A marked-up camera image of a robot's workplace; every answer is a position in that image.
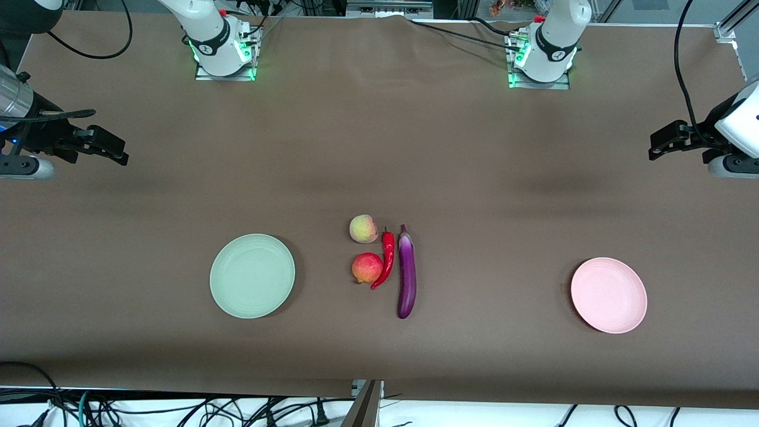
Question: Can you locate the black floor cable loop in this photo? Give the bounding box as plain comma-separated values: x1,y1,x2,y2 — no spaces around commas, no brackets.
0,361,67,427

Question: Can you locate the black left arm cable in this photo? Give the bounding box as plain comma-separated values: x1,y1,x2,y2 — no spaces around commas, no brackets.
674,0,721,149

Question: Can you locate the silver box device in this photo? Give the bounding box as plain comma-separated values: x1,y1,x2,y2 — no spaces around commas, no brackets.
346,0,434,19

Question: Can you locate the black table cable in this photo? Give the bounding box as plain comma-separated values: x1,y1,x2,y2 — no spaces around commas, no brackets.
409,17,522,53

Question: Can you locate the purple eggplant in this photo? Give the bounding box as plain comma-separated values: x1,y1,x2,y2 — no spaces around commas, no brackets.
397,224,417,320

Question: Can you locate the brown table cover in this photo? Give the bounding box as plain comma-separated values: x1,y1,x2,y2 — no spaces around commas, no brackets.
0,11,759,410

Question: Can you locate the aluminium frame profile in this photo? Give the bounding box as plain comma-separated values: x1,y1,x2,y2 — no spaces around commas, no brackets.
715,0,759,43

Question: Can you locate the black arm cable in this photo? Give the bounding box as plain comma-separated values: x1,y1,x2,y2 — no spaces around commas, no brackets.
674,0,721,149
0,0,133,123

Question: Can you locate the pale green plate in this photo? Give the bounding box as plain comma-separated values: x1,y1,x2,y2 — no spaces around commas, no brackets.
209,234,296,320

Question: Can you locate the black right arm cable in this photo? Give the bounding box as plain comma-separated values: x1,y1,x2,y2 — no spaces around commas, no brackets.
0,0,133,123

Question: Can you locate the yellow pink peach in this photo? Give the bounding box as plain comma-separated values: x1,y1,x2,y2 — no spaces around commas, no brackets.
349,215,378,244

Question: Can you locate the red pomegranate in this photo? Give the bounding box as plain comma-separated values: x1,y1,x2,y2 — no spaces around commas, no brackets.
352,253,383,285

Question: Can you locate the red chili pepper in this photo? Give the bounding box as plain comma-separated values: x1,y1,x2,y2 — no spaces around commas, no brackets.
371,227,396,291

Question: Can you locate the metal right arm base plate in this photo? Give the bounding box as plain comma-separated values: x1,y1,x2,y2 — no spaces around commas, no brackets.
194,27,257,82

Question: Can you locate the teal cable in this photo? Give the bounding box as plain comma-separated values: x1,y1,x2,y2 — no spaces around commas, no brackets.
76,390,97,427

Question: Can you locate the pink plate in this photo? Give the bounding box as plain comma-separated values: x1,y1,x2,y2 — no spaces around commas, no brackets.
570,257,648,334

